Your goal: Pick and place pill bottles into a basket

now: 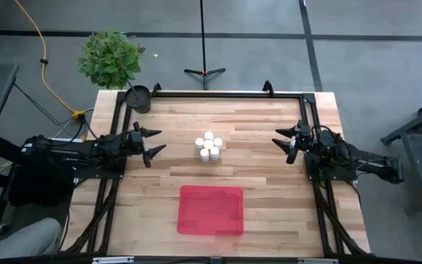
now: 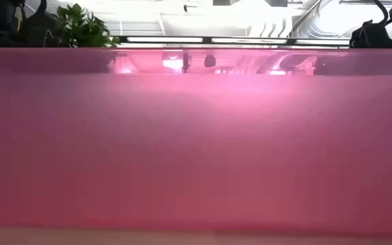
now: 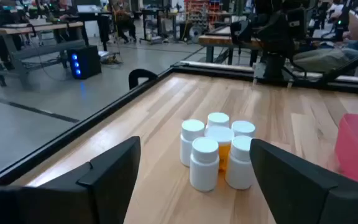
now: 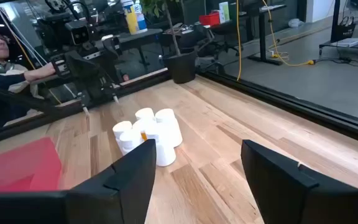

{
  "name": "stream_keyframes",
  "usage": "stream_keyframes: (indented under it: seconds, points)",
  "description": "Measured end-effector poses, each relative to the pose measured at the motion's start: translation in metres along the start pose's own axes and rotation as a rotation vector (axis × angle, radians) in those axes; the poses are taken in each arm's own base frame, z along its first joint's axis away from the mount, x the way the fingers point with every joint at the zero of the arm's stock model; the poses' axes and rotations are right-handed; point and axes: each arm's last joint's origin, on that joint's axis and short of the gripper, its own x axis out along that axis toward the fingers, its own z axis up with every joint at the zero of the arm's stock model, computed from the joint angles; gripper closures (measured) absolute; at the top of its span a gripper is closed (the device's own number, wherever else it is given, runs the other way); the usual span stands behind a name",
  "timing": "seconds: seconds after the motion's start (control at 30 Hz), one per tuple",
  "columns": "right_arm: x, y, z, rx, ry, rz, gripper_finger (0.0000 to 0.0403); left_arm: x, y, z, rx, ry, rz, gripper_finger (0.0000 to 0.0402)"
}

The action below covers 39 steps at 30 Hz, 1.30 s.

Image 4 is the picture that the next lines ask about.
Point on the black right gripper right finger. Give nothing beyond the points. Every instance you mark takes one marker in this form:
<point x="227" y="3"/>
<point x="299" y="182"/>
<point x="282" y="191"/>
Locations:
<point x="284" y="193"/>

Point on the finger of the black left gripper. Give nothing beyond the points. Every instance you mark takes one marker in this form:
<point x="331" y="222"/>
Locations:
<point x="78" y="74"/>
<point x="110" y="71"/>

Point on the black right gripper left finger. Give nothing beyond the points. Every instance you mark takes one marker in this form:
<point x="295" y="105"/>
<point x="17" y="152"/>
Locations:
<point x="126" y="186"/>

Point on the orange pill bottle white cap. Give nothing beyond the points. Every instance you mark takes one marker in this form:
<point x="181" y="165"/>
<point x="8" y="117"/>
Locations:
<point x="141" y="125"/>

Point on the large white pill bottle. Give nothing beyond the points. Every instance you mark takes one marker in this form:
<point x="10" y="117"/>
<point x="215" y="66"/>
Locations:
<point x="171" y="130"/>

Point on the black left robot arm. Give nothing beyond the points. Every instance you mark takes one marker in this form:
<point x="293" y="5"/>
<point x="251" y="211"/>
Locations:
<point x="51" y="34"/>

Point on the pink translucent plastic basket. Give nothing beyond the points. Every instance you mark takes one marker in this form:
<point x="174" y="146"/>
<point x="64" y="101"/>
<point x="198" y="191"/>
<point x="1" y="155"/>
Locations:
<point x="17" y="168"/>

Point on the black office desk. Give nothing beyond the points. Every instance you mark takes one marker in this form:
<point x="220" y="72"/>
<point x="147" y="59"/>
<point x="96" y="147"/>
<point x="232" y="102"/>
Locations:
<point x="141" y="34"/>

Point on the yellow plastic bottle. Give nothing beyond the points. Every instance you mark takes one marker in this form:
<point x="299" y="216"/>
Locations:
<point x="131" y="18"/>

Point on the blue and white bottle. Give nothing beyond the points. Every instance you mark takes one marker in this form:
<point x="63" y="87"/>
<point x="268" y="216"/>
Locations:
<point x="141" y="18"/>

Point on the potted green plant black pot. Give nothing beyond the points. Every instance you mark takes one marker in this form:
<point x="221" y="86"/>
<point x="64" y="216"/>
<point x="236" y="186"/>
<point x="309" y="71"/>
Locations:
<point x="182" y="67"/>

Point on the red storage box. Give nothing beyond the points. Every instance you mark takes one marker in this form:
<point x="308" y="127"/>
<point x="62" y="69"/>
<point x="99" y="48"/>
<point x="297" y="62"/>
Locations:
<point x="209" y="19"/>

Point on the black office chair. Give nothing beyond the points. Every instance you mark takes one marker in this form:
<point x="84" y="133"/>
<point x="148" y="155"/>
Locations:
<point x="217" y="32"/>

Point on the white and green carton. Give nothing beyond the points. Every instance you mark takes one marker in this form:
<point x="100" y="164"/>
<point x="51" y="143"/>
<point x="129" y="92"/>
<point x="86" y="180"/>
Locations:
<point x="224" y="12"/>

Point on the black standing desk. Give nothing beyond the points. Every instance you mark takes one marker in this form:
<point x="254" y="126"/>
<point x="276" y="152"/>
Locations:
<point x="262" y="37"/>

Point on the white book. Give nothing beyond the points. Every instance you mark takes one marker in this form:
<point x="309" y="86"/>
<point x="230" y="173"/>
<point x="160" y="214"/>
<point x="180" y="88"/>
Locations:
<point x="350" y="42"/>

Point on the white plastic bag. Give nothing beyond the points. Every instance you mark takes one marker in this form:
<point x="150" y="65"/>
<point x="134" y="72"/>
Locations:
<point x="295" y="22"/>

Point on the black tote bag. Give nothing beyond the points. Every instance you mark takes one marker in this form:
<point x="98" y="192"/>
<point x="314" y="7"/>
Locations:
<point x="345" y="32"/>

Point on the black wheeled stand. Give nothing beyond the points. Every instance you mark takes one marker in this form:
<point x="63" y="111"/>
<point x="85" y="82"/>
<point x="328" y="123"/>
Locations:
<point x="335" y="18"/>

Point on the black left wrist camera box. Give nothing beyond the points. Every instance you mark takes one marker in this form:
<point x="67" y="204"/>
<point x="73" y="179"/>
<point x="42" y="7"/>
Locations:
<point x="79" y="32"/>

